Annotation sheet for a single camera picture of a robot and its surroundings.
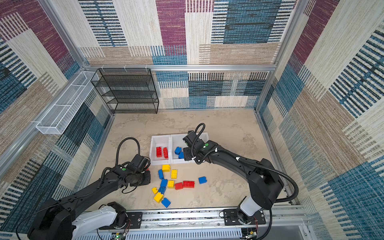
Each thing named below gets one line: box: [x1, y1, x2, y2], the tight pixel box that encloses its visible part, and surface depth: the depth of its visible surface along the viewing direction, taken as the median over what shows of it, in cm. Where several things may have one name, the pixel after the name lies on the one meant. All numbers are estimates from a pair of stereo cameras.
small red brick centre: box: [174, 182, 183, 190], surface depth 85 cm
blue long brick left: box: [158, 169, 165, 180], surface depth 89 cm
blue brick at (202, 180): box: [198, 176, 208, 185], surface depth 87 cm
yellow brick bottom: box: [154, 192, 164, 204], surface depth 81 cm
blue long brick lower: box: [158, 179, 168, 195], surface depth 85 cm
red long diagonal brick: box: [163, 147, 169, 159], surface depth 98 cm
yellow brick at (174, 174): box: [171, 169, 178, 179], surface depth 89 cm
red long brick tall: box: [156, 146, 163, 158], surface depth 98 cm
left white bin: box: [149, 134, 172, 166], surface depth 97 cm
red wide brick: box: [183, 180, 195, 188], surface depth 85 cm
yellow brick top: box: [162, 164, 171, 173], surface depth 91 cm
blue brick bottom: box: [161, 197, 171, 208], surface depth 80 cm
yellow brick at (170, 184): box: [167, 180, 175, 189], surface depth 83 cm
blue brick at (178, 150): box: [174, 146, 182, 155], surface depth 97 cm
